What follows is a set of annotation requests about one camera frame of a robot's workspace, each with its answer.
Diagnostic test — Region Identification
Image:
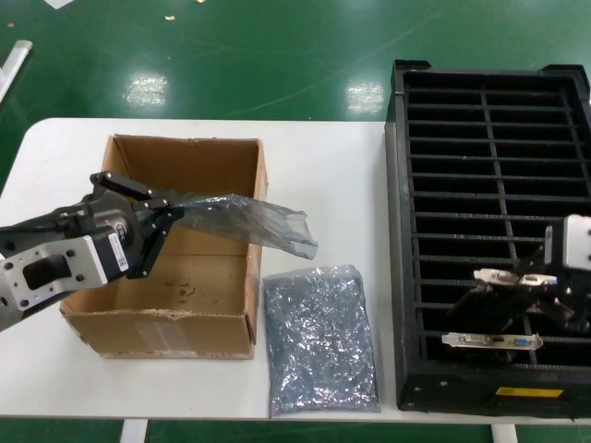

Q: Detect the crinkled blue-grey antistatic bag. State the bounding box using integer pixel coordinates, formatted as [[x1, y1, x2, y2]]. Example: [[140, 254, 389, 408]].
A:
[[260, 263, 382, 420]]

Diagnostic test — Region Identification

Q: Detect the black slotted plastic container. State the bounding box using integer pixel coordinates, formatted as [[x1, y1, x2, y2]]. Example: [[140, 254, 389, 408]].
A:
[[385, 58, 591, 422]]

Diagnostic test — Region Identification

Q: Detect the brown cardboard box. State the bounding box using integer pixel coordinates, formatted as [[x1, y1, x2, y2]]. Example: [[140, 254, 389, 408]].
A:
[[59, 133, 270, 360]]

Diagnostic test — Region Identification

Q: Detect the graphics card with silver bracket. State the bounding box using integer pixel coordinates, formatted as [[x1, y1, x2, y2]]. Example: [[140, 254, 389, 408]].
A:
[[441, 330, 542, 365]]

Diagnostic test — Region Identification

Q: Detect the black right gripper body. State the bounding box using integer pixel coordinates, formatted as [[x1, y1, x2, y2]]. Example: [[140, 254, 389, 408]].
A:
[[544, 224, 591, 301]]

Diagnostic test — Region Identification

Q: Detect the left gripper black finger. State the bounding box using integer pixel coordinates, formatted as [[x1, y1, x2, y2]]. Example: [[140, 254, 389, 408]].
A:
[[89, 171, 179, 212], [127, 207, 187, 281]]

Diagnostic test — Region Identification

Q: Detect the graphics card with black heatsink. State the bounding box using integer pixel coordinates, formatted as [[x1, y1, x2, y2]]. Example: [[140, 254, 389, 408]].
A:
[[445, 267, 560, 336]]

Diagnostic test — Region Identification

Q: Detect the yellow container label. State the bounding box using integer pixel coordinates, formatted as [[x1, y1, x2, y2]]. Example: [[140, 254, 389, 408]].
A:
[[494, 387, 564, 399]]

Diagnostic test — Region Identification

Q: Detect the white plastic pipe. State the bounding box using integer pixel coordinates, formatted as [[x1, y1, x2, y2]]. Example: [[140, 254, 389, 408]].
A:
[[0, 40, 34, 105]]

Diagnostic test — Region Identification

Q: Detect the white table leg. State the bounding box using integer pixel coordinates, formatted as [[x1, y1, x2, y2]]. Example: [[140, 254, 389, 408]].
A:
[[489, 423, 518, 443], [120, 418, 149, 443]]

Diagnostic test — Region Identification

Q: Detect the translucent grey antistatic bag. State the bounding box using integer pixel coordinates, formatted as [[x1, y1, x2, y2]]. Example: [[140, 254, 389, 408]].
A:
[[168, 191, 320, 260]]

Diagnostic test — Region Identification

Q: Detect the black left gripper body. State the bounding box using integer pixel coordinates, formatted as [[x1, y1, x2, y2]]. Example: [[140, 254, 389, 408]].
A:
[[0, 192, 154, 285]]

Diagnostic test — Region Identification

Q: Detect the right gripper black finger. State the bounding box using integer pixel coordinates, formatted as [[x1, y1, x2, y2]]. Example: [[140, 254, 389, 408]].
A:
[[549, 288, 591, 334], [517, 245, 549, 279]]

